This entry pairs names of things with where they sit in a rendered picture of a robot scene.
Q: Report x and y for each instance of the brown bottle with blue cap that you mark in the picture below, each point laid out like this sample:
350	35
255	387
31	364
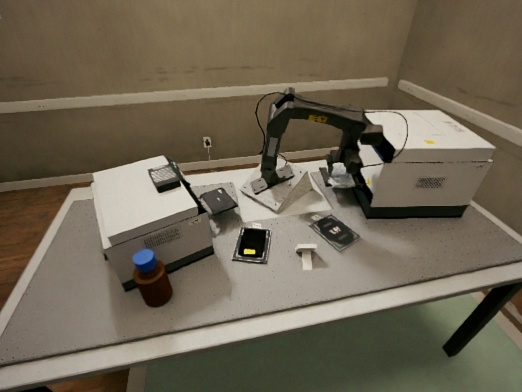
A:
154	284

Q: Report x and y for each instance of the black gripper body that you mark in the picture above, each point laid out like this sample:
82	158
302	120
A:
332	157

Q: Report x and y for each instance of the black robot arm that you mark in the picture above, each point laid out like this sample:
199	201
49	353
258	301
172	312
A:
352	124

